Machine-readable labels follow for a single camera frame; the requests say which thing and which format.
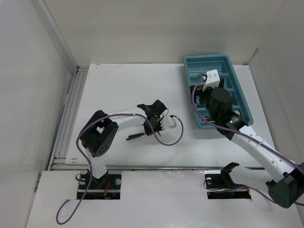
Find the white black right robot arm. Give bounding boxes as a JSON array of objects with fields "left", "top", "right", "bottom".
[{"left": 190, "top": 75, "right": 304, "bottom": 209}]

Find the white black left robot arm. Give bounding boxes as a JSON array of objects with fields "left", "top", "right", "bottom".
[{"left": 78, "top": 100, "right": 176, "bottom": 189}]

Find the blue plastic cutlery tray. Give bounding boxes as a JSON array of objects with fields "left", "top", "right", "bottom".
[{"left": 183, "top": 54, "right": 254, "bottom": 131}]

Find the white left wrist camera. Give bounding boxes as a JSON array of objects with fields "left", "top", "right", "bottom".
[{"left": 162, "top": 116, "right": 177, "bottom": 130}]

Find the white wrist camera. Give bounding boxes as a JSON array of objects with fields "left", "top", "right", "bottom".
[
  {"left": 162, "top": 116, "right": 177, "bottom": 130},
  {"left": 202, "top": 69, "right": 220, "bottom": 91}
]

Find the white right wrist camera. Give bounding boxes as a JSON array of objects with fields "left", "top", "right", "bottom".
[{"left": 202, "top": 69, "right": 220, "bottom": 91}]

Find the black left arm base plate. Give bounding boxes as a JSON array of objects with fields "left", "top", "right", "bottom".
[{"left": 75, "top": 172, "right": 122, "bottom": 200}]

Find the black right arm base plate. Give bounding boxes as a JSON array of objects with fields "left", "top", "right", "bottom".
[{"left": 204, "top": 174, "right": 251, "bottom": 200}]

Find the aluminium frame rail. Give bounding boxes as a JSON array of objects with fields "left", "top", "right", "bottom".
[{"left": 45, "top": 65, "right": 89, "bottom": 171}]

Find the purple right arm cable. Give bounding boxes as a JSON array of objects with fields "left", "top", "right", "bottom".
[{"left": 191, "top": 76, "right": 304, "bottom": 205}]

